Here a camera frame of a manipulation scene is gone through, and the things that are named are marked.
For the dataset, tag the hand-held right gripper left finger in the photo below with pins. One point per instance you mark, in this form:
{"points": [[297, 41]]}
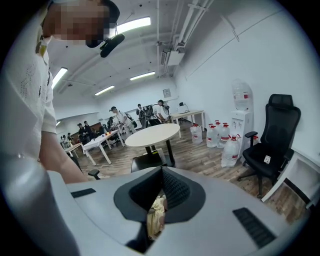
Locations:
{"points": [[100, 212]]}

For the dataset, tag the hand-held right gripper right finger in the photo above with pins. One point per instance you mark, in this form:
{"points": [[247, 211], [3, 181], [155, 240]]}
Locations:
{"points": [[212, 200]]}

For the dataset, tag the yellow clothes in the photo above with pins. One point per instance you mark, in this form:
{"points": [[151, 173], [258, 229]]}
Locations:
{"points": [[155, 220]]}

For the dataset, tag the person's left forearm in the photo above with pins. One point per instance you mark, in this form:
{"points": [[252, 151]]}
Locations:
{"points": [[60, 160]]}

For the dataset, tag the black mesh office chair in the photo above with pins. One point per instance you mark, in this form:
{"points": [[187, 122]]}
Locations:
{"points": [[94, 173]]}

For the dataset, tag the group of clear water bottles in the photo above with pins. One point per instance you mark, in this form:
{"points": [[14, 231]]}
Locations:
{"points": [[230, 152]]}

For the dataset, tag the white rectangular table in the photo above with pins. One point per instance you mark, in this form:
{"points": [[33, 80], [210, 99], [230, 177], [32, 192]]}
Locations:
{"points": [[100, 143]]}

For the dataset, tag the wooden desk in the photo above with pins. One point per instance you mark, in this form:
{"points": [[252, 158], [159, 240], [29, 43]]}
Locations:
{"points": [[72, 147]]}

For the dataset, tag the white water dispenser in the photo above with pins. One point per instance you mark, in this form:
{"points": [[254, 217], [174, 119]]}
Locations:
{"points": [[241, 132]]}

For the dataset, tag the beige round table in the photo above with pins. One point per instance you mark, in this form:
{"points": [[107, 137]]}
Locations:
{"points": [[152, 135]]}

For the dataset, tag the white-legged side desk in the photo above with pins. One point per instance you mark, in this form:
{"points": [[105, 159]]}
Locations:
{"points": [[187, 113]]}

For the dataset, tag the black office chair with tag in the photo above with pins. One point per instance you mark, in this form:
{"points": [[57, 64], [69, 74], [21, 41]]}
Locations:
{"points": [[275, 135]]}

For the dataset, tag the white desk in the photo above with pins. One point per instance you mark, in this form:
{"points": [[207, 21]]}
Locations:
{"points": [[300, 175]]}

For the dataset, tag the white appliance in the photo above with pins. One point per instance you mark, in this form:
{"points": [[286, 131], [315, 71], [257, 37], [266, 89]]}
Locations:
{"points": [[182, 108]]}

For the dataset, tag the black floor fan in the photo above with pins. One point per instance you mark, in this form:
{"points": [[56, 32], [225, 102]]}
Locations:
{"points": [[167, 110]]}

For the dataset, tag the long ceiling light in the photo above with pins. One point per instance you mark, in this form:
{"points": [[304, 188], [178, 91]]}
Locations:
{"points": [[59, 78], [105, 90], [133, 25], [142, 75]]}

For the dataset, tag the person's white shirt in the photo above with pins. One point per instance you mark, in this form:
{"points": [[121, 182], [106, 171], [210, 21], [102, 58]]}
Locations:
{"points": [[22, 100]]}

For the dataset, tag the white air conditioner unit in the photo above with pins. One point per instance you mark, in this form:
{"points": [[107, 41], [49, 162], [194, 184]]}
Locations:
{"points": [[173, 57]]}

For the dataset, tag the person's head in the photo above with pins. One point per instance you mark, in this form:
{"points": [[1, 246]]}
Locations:
{"points": [[80, 22]]}

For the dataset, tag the framed wall poster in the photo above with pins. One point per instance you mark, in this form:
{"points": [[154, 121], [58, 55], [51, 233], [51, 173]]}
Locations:
{"points": [[166, 93]]}

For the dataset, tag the black head camera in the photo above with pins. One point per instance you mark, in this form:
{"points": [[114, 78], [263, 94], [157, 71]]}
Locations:
{"points": [[112, 45]]}

